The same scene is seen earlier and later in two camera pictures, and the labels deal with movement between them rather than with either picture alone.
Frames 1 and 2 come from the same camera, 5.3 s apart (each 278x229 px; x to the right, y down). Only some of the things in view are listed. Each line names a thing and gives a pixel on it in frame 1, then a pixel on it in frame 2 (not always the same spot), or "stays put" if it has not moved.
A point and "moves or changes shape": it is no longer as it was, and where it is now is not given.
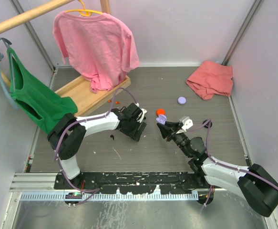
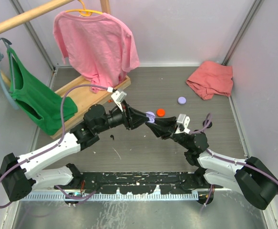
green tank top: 45,106 stays put
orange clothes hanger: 85,12 stays put
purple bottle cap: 161,119 moves or changes shape
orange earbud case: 160,111 stays put
